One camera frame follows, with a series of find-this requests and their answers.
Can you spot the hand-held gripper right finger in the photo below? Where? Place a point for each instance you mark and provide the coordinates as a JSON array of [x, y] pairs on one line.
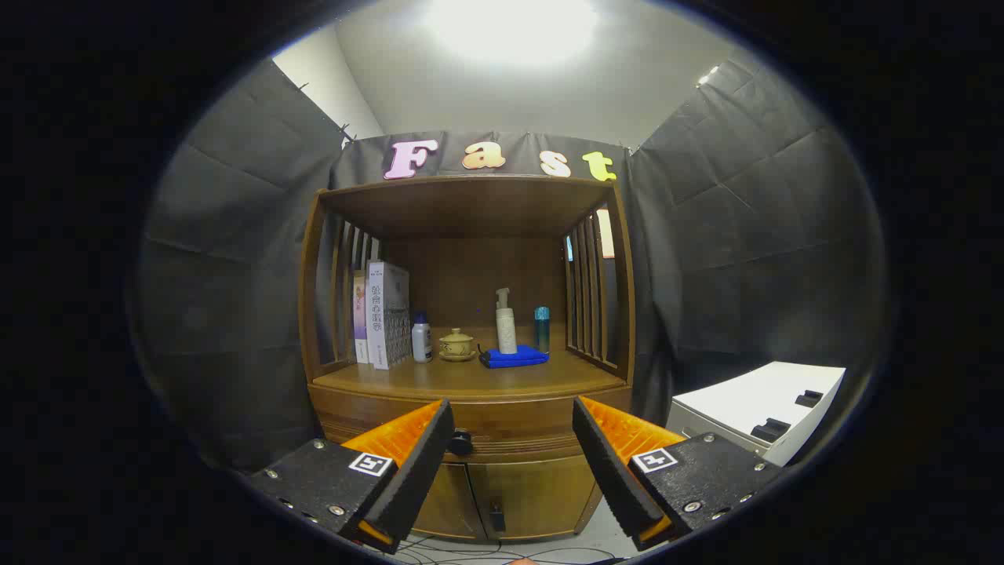
[[612, 471]]

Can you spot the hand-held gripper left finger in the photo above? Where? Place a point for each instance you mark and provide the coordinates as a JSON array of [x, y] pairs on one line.
[[416, 479]]

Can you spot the black drawer knob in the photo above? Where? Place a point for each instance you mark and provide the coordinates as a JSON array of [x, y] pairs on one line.
[[460, 443]]

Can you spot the wooden drawer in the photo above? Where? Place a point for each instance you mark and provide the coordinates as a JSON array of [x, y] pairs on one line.
[[518, 420]]

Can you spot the wooden cabinet door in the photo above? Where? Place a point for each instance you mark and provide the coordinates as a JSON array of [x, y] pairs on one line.
[[451, 502], [541, 494]]

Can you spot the wooden countertop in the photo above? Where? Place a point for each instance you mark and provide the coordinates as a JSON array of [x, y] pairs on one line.
[[471, 380]]

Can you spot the white drawer unit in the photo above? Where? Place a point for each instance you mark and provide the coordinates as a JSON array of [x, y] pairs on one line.
[[761, 392]]

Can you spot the wooden cabinet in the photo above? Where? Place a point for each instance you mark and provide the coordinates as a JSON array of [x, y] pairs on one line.
[[471, 212]]

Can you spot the white bottle blue cap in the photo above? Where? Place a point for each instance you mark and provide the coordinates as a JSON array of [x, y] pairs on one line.
[[422, 341]]

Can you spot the yellow lidded teacup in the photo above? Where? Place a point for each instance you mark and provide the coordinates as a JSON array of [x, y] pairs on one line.
[[456, 345]]

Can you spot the blue folded cloth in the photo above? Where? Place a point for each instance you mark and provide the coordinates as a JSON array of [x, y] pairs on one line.
[[514, 359]]

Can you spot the clear blue bottle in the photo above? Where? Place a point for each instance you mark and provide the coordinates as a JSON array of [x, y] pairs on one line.
[[542, 329]]

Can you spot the thick white book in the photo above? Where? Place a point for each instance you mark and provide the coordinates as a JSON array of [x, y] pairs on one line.
[[388, 314]]

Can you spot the thin pink book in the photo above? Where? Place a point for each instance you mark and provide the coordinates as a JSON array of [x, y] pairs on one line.
[[360, 314]]

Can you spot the white pump bottle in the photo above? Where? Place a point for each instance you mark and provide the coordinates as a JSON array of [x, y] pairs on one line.
[[507, 329]]

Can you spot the black backdrop cloth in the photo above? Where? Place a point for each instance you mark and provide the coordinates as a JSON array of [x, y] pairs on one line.
[[235, 275]]

